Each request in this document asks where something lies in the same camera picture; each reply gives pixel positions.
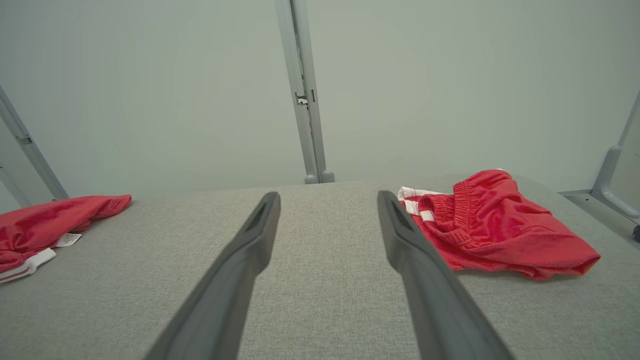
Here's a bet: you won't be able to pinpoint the slanted grey partition post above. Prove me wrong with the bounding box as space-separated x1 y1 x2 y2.
0 85 70 208

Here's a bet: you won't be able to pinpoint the red Bulls jersey white sleeves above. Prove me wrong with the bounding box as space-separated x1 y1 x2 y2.
0 194 133 285

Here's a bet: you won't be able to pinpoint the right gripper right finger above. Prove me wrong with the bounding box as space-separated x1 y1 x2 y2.
377 190 516 360

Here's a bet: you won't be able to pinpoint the red Bulls shorts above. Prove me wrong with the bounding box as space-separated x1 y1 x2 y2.
397 169 602 280

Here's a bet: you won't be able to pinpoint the grey double partition post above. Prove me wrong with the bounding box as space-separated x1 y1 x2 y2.
274 0 336 185

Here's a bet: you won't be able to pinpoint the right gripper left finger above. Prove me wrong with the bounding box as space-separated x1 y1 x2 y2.
144 191 282 360

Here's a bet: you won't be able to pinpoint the grey partition frame with foot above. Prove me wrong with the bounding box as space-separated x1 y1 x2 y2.
559 90 640 226

